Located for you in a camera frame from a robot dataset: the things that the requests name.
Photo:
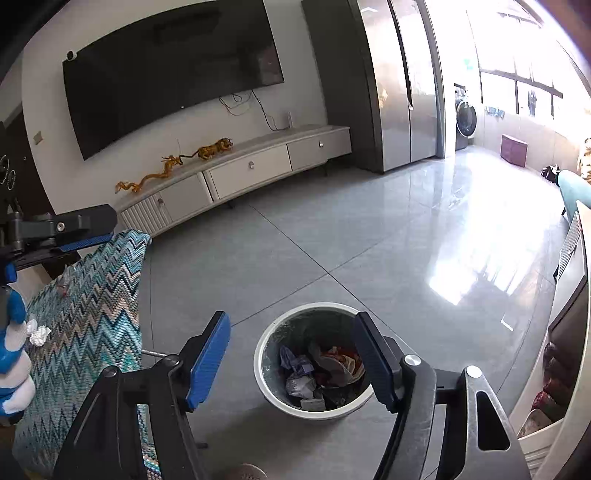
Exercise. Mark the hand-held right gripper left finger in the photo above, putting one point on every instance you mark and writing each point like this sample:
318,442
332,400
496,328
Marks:
210,364

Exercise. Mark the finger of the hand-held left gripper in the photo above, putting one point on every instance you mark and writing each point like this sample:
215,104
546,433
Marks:
87,242
69,224

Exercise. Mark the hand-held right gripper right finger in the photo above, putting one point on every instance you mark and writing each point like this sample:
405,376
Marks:
374,364

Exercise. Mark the red and white carton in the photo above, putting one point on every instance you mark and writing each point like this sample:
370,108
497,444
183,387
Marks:
344,357

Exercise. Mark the black and white wrapper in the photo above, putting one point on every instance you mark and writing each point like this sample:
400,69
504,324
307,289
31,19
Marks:
339,396

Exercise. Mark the clear plastic bag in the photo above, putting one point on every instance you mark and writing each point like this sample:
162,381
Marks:
325,364

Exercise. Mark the white round trash bin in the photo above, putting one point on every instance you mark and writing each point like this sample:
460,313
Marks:
272,369

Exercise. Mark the silver foil wrapper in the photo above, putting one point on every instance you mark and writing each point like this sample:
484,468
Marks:
300,385

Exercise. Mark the purple wrapper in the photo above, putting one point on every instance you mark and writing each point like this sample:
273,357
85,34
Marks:
295,362

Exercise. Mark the person's left hand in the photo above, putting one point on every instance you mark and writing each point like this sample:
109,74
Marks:
14,304

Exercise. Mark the crumpled clear wrapper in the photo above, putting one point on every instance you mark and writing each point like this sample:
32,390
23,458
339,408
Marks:
66,280

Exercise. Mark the metal table leg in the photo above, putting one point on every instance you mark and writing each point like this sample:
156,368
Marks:
156,353

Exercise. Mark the teal zigzag blanket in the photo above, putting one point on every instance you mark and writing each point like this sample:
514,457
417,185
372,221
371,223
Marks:
92,300

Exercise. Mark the dark brown entrance door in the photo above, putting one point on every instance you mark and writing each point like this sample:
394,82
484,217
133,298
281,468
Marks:
23,152

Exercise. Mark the golden dragon figurine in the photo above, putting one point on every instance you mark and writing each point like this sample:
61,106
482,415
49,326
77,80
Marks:
150,177

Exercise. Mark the crumpled white paper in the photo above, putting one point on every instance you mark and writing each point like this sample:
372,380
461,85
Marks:
40,335

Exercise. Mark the golden tiger figurine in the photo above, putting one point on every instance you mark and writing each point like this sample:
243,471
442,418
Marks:
212,148

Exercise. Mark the white television stand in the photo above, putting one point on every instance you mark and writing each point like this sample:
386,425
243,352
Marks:
249,166

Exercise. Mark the white coffee table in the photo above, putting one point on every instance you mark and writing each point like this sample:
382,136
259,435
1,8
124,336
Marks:
570,332

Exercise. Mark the purple storage box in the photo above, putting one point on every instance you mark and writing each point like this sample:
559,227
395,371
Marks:
514,150

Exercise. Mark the black bag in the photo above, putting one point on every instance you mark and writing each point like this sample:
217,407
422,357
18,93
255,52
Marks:
551,173

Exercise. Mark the grey washing machine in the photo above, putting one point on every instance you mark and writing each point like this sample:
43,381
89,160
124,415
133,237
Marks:
464,120

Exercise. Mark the teal chair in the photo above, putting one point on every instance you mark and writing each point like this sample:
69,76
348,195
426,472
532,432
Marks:
575,191

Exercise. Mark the silver double-door refrigerator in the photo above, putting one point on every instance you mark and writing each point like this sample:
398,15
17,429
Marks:
383,83

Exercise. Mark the black-framed window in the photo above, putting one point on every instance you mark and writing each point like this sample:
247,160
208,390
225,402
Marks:
521,55

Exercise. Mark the grey wall switch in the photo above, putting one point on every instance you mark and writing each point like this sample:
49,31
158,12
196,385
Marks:
39,137

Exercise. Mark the small white security camera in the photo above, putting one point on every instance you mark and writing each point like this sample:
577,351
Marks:
70,55

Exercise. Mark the black wall television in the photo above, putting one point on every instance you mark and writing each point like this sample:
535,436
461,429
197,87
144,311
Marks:
171,74

